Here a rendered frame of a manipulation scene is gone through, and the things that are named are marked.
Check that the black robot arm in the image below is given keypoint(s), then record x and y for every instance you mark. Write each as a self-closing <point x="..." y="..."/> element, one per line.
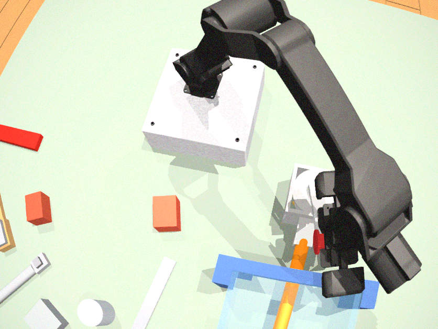
<point x="374" y="194"/>

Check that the red-orange box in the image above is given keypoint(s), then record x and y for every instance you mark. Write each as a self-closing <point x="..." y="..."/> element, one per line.
<point x="38" y="209"/>
<point x="166" y="213"/>

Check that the white cylinder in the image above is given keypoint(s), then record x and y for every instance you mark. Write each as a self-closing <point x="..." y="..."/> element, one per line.
<point x="95" y="312"/>

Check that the blue flat bar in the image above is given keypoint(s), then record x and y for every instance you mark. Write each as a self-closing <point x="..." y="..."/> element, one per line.
<point x="280" y="272"/>

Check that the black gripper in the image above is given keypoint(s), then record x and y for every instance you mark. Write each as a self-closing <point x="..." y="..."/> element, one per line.
<point x="343" y="281"/>

